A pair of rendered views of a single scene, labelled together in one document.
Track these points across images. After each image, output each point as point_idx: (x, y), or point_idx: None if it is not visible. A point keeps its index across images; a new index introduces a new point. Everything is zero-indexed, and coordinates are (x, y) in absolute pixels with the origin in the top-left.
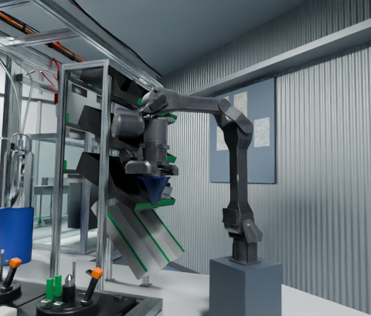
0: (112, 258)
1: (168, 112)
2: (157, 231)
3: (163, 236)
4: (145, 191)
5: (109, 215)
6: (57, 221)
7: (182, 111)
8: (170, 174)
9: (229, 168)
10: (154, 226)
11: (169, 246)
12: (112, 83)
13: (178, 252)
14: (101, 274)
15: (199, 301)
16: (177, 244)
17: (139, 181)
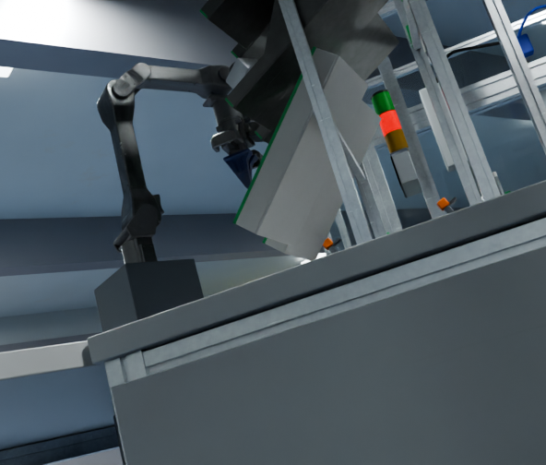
0: (475, 175)
1: (207, 86)
2: (292, 151)
3: (278, 170)
4: (295, 64)
5: None
6: (441, 128)
7: (190, 85)
8: (223, 144)
9: (136, 145)
10: (299, 137)
11: (269, 200)
12: None
13: (250, 221)
14: (324, 246)
15: None
16: (246, 201)
17: (312, 11)
